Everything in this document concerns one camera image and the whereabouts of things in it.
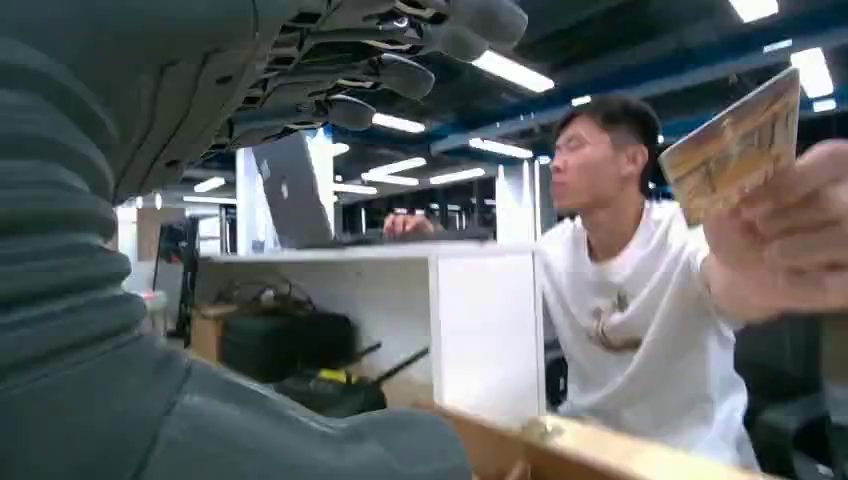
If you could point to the black device with antennas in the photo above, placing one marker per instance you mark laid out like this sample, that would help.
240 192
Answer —
331 394

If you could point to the white desk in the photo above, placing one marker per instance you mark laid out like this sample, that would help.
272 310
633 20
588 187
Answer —
487 331

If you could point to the person's left hand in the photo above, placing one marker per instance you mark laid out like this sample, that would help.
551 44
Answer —
788 245

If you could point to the yellow printed card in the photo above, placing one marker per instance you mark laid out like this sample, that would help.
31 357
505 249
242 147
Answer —
729 152

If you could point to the black stand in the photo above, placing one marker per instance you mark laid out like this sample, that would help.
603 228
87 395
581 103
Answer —
189 278

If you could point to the person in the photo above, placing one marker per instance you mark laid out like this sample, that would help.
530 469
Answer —
649 371

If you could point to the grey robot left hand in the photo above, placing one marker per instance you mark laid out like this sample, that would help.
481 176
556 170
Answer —
166 79

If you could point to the cardboard box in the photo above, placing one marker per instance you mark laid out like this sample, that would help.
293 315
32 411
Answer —
205 334

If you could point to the black office chair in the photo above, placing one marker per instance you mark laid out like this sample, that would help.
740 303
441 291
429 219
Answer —
788 397

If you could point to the grey laptop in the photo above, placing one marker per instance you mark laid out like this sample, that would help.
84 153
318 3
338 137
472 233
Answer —
291 192

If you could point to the white bin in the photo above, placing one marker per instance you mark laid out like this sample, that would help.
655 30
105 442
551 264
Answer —
158 314

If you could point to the ribbed grey left arm sleeve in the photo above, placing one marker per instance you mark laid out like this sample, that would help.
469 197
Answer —
53 232

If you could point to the person's right hand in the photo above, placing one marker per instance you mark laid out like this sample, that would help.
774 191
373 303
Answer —
407 226

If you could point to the ceiling light panel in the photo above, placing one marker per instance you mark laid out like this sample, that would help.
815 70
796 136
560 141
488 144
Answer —
394 172
811 73
500 148
513 71
457 176
397 122
754 9

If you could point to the black bag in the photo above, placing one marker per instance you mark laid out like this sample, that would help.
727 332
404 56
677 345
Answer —
285 348

